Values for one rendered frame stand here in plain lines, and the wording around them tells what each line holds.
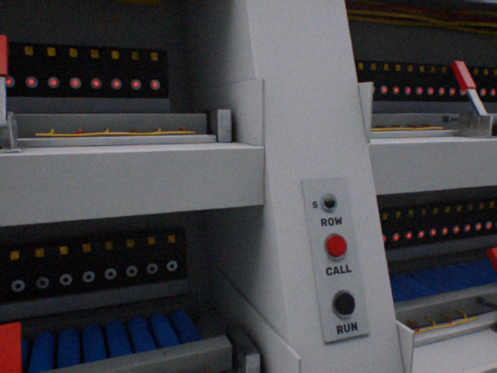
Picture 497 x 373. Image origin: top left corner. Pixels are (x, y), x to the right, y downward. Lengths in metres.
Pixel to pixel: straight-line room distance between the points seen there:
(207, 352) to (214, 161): 0.16
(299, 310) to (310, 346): 0.03
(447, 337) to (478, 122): 0.21
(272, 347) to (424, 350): 0.16
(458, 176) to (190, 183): 0.26
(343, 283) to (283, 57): 0.18
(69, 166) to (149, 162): 0.05
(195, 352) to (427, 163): 0.26
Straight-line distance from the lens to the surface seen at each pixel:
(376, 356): 0.37
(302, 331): 0.34
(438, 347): 0.46
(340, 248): 0.34
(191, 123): 0.39
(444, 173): 0.44
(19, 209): 0.31
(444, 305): 0.50
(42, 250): 0.45
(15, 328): 0.33
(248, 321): 0.40
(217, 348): 0.38
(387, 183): 0.40
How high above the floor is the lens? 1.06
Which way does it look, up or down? 8 degrees up
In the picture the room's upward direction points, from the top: 7 degrees counter-clockwise
